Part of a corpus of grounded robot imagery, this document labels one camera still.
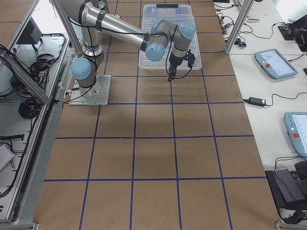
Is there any blue teach pendant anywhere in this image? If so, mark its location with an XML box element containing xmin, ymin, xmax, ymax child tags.
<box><xmin>254</xmin><ymin>48</ymin><xmax>298</xmax><ymax>79</ymax></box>
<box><xmin>284</xmin><ymin>112</ymin><xmax>307</xmax><ymax>157</ymax></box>

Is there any clear plastic storage box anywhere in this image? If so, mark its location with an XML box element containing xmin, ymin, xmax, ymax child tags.
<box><xmin>143</xmin><ymin>4</ymin><xmax>192</xmax><ymax>18</ymax></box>

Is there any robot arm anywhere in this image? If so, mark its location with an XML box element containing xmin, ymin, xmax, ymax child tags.
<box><xmin>60</xmin><ymin>0</ymin><xmax>196</xmax><ymax>81</ymax></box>

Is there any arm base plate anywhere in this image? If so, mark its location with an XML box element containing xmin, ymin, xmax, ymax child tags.
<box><xmin>69</xmin><ymin>75</ymin><xmax>111</xmax><ymax>106</ymax></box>

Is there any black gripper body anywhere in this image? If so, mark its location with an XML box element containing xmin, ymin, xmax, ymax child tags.
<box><xmin>166</xmin><ymin>49</ymin><xmax>187</xmax><ymax>73</ymax></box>

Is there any black box handle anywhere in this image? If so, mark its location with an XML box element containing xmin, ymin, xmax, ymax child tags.
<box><xmin>156</xmin><ymin>4</ymin><xmax>178</xmax><ymax>9</ymax></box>

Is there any clear plastic box lid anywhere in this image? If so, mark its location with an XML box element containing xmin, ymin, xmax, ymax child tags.
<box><xmin>138</xmin><ymin>14</ymin><xmax>202</xmax><ymax>71</ymax></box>

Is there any black power adapter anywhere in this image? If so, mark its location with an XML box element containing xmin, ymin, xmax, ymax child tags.
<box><xmin>248</xmin><ymin>97</ymin><xmax>266</xmax><ymax>107</ymax></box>

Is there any aluminium frame post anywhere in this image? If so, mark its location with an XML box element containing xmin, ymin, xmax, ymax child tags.
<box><xmin>225</xmin><ymin>0</ymin><xmax>254</xmax><ymax>55</ymax></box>

